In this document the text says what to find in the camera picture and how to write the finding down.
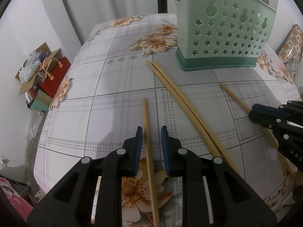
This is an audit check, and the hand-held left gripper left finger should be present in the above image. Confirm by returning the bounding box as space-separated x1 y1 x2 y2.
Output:
27 126 144 227

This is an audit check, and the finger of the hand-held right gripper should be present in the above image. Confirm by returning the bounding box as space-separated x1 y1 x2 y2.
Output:
248 113 290 145
251 100 303 123

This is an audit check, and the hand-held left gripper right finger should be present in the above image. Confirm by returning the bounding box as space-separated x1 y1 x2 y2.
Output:
160 125 278 227

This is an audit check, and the long wooden chopstick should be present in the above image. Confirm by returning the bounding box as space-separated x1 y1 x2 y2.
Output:
146 61 222 159
151 61 240 173
219 83 296 176
143 97 161 227

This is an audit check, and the green plastic utensil holder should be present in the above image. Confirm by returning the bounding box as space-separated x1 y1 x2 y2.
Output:
175 0 277 72

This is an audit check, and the floral plastic tablecloth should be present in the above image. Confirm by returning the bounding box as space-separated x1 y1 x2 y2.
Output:
33 13 303 227

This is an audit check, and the patterned printed cloth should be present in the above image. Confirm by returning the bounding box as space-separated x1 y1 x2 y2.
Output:
276 24 303 86

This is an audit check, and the red gift bag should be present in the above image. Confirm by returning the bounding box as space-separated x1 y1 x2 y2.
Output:
39 57 71 98

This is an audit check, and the teal cardboard box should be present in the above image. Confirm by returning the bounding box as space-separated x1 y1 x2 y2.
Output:
28 91 52 111

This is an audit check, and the cardboard box with clutter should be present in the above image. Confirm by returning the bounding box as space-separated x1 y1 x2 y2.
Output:
15 42 62 95

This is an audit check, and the pink printed bag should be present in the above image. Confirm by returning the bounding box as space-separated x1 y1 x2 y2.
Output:
0 177 34 227

